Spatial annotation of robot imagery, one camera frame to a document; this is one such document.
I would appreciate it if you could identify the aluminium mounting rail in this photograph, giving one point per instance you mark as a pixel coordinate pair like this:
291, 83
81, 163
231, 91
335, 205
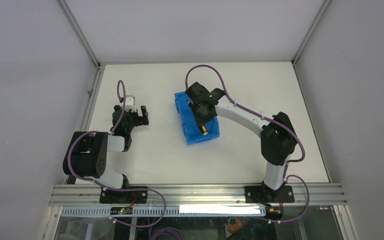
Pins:
316, 194

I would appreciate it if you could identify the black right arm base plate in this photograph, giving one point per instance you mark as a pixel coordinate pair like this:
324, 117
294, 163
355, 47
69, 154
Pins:
257, 194

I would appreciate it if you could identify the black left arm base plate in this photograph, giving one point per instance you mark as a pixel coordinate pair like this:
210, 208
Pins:
136, 195

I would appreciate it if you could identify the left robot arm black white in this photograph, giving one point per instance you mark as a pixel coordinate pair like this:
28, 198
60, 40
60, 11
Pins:
86, 156

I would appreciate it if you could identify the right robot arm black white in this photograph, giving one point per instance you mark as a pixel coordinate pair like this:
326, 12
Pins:
277, 136

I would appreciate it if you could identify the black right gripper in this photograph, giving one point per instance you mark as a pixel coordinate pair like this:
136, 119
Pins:
198, 119

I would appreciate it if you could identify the yellow black handled screwdriver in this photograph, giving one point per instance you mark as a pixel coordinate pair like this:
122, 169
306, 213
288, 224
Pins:
203, 129

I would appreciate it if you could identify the white slotted cable duct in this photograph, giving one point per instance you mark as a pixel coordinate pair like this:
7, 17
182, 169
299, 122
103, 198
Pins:
184, 210

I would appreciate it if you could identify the blue plastic bin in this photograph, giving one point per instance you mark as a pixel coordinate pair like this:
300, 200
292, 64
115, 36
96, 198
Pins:
190, 129

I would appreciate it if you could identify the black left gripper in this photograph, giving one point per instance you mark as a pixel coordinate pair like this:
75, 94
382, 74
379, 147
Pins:
140, 120

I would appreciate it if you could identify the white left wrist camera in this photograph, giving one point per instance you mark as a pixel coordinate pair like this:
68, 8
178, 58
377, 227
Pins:
129, 103

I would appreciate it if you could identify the orange object below table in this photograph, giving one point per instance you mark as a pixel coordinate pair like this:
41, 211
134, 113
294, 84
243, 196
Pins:
234, 224

